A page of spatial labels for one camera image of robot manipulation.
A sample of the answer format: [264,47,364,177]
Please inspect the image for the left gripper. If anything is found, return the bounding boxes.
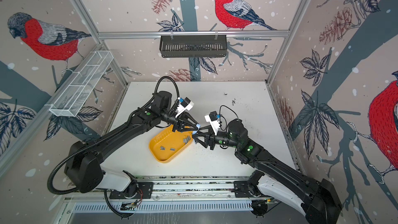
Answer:
[160,109,200,133]

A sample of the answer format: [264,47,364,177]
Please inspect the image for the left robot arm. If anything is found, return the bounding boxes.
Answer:
[47,83,199,195]

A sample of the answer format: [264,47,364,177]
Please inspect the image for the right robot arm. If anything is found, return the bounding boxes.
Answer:
[193,119,342,224]

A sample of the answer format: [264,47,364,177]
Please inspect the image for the yellow plastic tray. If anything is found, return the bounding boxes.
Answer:
[148,126,193,163]

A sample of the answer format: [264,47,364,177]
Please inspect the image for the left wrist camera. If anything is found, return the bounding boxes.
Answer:
[175,97,194,118]

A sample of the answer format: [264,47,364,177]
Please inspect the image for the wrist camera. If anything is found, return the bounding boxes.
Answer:
[205,111,221,135]
[175,97,194,118]

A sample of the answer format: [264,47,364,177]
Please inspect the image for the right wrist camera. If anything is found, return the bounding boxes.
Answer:
[205,111,221,135]

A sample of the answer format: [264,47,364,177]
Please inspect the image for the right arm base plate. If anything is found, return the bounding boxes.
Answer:
[232,180,274,201]

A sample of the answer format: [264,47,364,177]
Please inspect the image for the aluminium mounting rail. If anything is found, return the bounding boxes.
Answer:
[64,176,321,203]

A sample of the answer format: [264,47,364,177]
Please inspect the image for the black wall basket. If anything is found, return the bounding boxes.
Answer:
[159,35,228,58]

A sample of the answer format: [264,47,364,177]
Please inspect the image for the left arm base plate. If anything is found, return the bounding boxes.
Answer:
[109,182,154,200]

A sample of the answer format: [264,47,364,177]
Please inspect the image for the white wire mesh shelf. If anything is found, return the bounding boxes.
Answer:
[49,50,114,117]

